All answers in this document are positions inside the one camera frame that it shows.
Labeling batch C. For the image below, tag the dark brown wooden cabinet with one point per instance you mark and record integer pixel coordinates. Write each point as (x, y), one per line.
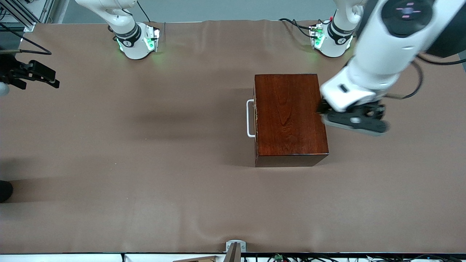
(291, 116)

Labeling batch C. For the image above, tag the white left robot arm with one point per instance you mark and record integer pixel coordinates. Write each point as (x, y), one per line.
(386, 54)

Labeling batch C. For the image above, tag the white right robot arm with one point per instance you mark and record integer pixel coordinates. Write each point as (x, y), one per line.
(136, 51)

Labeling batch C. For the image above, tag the black round object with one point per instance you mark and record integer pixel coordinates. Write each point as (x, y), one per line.
(4, 191)

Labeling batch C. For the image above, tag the large table cover mat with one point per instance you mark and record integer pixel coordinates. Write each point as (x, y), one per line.
(182, 203)

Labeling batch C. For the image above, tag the light wooden board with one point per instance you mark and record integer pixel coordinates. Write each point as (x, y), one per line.
(196, 259)

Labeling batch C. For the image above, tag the aluminium frame with diagonal bars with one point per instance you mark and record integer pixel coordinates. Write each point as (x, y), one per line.
(29, 25)

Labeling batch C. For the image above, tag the grey metal mounting bracket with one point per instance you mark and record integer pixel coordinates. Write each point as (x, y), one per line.
(236, 245)

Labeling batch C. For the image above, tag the grey stand post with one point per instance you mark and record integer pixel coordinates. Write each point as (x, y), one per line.
(233, 254)

